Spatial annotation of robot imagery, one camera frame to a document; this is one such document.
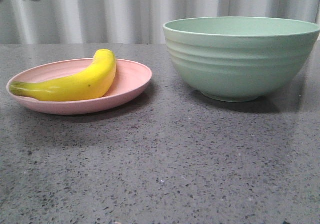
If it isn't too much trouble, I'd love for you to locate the yellow banana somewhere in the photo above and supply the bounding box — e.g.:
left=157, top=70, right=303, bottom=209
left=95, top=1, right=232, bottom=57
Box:
left=9, top=49, right=117, bottom=101

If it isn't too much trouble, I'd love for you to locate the pink plate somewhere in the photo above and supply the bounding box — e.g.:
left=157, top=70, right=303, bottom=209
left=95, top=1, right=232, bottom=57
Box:
left=6, top=58, right=152, bottom=115

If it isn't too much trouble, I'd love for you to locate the green bowl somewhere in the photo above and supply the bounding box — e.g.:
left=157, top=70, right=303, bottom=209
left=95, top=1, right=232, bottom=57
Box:
left=163, top=16, right=320, bottom=102

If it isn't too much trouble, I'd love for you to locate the white pleated curtain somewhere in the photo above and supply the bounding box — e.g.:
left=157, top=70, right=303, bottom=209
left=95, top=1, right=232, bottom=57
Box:
left=0, top=0, right=320, bottom=44

